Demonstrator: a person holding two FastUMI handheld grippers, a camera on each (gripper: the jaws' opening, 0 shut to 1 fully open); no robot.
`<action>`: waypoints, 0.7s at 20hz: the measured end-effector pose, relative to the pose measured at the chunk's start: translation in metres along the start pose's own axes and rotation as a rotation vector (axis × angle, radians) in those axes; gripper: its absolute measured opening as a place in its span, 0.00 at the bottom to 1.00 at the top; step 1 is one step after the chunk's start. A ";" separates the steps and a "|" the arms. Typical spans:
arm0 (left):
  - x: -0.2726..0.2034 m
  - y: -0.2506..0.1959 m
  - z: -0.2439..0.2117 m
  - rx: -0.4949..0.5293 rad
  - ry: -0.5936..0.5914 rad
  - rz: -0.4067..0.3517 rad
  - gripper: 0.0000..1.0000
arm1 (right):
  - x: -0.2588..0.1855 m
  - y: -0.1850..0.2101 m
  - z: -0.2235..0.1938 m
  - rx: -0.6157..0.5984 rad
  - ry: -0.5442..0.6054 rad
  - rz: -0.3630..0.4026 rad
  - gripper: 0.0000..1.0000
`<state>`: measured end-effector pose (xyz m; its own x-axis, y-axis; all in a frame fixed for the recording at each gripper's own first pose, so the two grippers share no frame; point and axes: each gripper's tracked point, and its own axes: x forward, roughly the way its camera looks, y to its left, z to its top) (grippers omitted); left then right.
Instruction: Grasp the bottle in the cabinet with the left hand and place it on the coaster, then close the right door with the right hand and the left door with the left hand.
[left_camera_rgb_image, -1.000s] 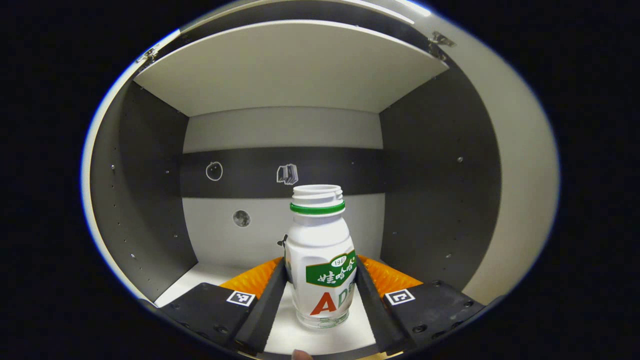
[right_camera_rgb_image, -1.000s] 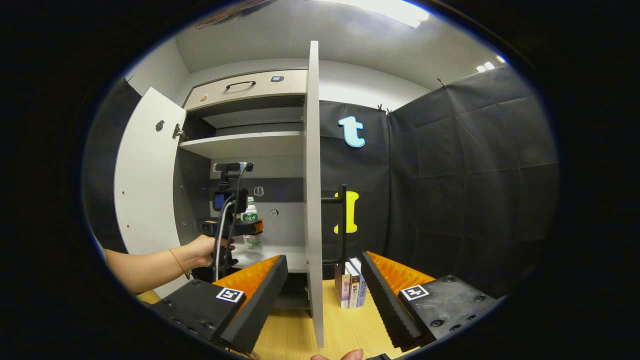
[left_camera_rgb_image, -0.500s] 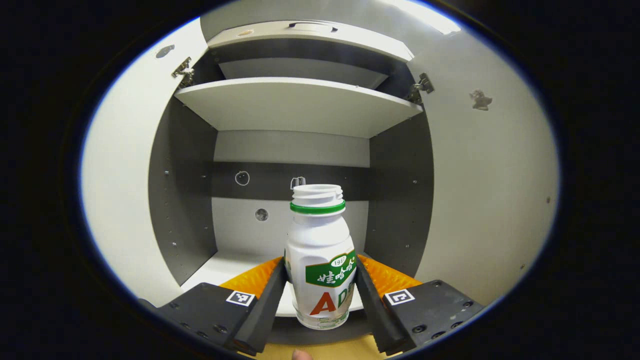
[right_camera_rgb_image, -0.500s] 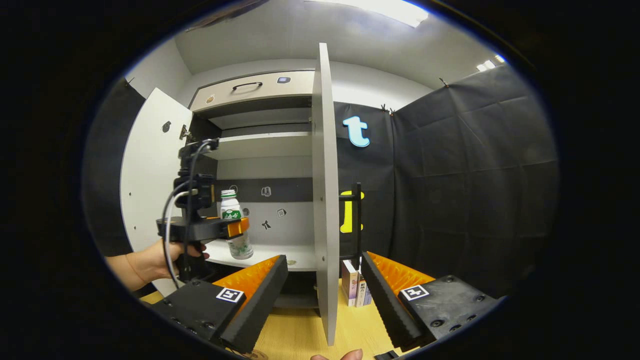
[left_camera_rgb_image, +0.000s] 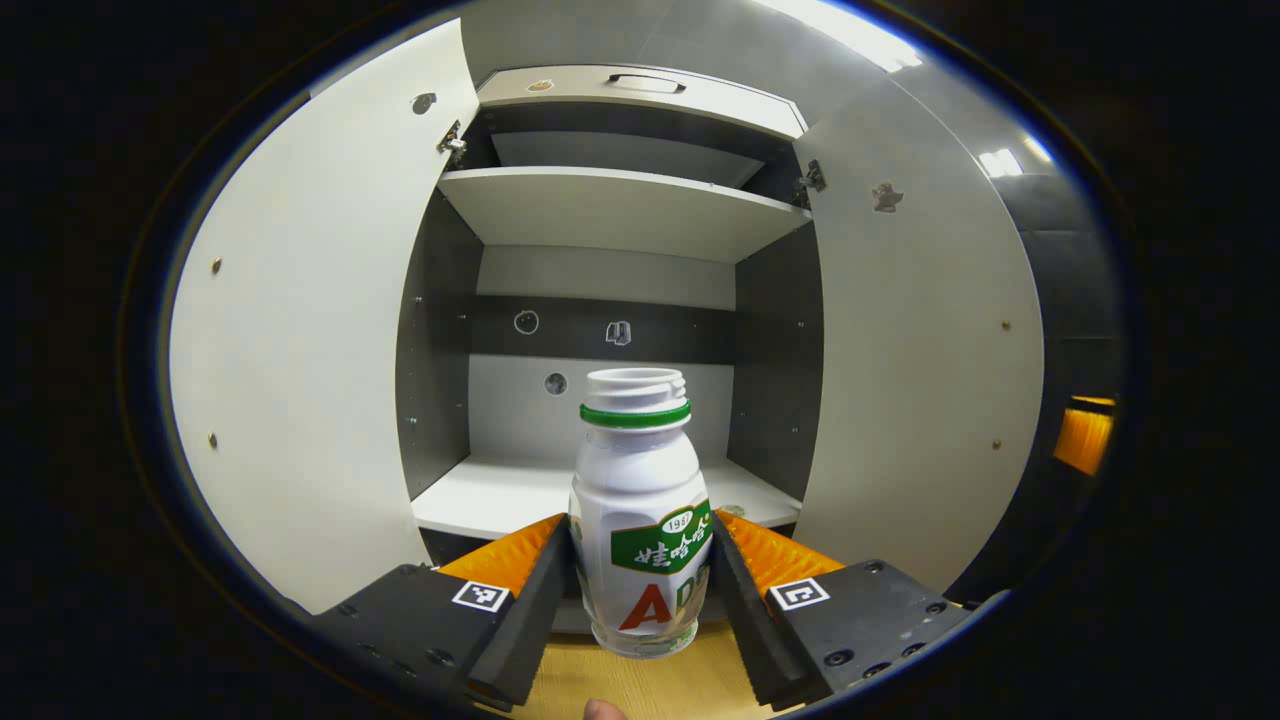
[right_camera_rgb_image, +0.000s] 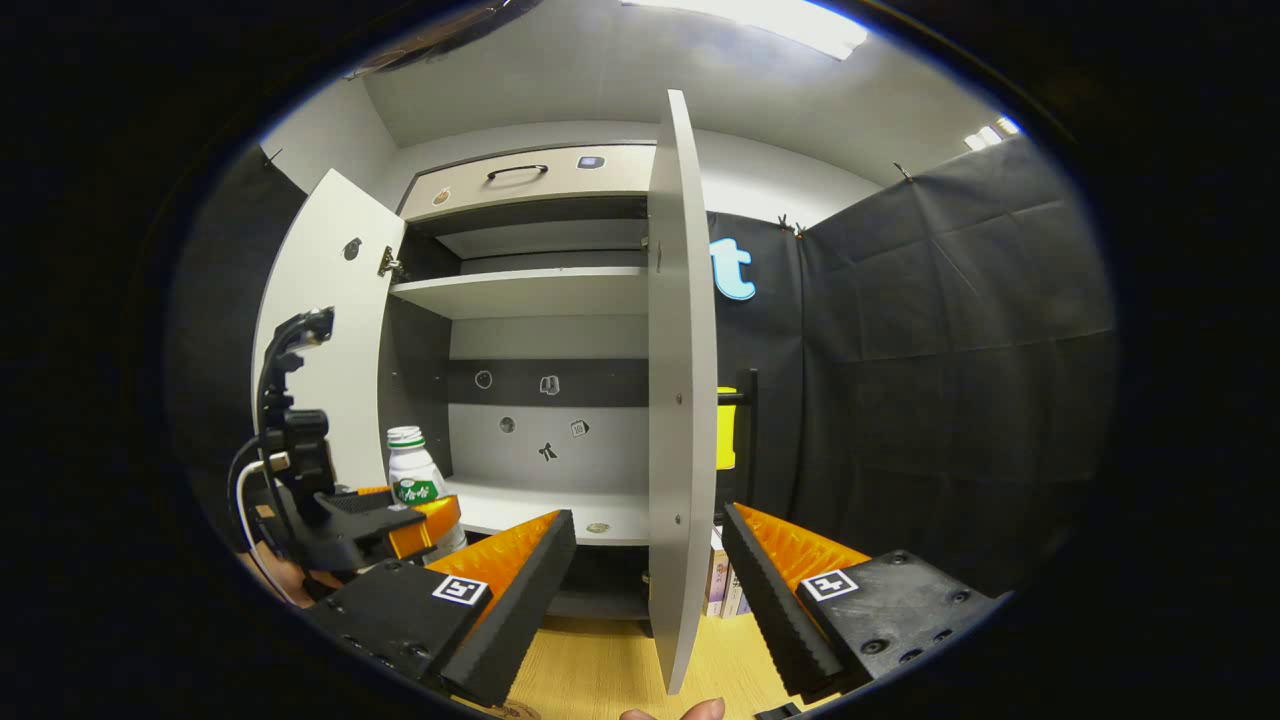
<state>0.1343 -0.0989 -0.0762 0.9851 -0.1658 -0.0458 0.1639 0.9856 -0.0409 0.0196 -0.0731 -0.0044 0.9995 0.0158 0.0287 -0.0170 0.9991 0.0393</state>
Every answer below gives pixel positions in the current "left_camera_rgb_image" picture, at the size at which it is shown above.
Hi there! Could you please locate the small ceiling light panel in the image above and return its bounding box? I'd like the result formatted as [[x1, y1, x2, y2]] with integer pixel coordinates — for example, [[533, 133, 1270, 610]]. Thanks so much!
[[978, 136, 1054, 180]]

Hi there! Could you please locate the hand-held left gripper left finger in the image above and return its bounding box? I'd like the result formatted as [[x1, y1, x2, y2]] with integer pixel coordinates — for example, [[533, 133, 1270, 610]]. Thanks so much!
[[303, 512, 577, 713]]

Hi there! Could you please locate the white green label bottle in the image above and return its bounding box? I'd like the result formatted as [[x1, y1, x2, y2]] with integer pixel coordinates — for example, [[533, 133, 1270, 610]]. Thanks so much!
[[567, 367, 717, 660]]

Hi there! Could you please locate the white cabinet door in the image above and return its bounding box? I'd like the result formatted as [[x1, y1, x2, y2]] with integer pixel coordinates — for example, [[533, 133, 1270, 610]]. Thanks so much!
[[792, 75, 1047, 597], [167, 18, 482, 617]]

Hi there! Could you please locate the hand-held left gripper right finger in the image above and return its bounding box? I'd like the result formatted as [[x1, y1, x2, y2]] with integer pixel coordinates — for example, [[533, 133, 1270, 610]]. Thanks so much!
[[707, 507, 988, 713]]

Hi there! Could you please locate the white cabinet shelf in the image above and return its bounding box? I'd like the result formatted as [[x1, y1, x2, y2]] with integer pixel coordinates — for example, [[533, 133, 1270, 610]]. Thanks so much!
[[411, 455, 804, 542], [436, 165, 814, 266]]

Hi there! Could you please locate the white grey cabinet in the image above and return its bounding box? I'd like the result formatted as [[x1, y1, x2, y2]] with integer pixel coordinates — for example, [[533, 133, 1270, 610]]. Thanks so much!
[[394, 63, 827, 576]]

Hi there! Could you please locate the white cabinet drawer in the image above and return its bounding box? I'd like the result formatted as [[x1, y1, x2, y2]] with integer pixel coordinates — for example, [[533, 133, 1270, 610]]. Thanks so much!
[[474, 63, 810, 142]]

